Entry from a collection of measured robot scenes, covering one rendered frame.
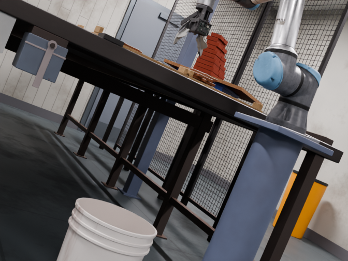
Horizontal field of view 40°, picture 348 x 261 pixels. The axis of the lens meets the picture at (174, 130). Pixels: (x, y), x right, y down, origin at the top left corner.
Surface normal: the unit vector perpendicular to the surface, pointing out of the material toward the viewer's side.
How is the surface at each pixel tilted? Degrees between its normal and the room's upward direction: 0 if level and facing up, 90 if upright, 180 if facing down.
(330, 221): 90
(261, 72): 101
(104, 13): 90
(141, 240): 93
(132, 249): 93
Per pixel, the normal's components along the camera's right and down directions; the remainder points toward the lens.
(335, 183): -0.82, -0.33
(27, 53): 0.42, 0.21
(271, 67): -0.79, -0.11
